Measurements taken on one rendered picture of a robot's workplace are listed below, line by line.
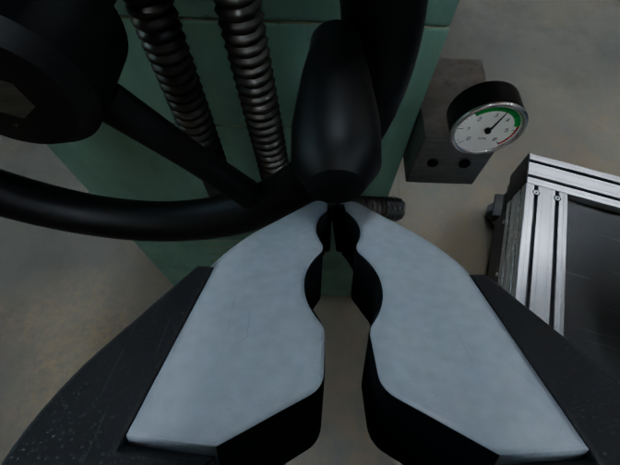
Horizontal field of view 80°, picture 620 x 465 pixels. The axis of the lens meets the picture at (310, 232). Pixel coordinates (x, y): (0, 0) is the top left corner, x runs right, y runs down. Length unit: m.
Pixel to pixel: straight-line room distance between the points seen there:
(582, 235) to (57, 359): 1.20
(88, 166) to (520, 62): 1.48
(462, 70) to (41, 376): 1.02
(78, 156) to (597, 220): 0.98
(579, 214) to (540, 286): 0.23
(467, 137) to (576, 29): 1.60
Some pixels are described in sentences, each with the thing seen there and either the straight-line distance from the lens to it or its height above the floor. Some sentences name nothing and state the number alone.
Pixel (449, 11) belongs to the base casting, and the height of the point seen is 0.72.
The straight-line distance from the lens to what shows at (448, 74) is 0.48.
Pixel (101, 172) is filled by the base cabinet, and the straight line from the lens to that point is 0.58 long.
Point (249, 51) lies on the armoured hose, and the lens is 0.22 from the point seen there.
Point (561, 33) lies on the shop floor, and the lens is 1.91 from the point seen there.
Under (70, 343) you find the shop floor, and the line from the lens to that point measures 1.07.
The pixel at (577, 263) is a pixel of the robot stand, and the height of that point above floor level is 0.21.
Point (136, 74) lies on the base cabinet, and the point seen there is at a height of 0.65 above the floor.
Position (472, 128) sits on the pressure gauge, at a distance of 0.37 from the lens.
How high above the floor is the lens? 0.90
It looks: 62 degrees down
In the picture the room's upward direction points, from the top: 2 degrees clockwise
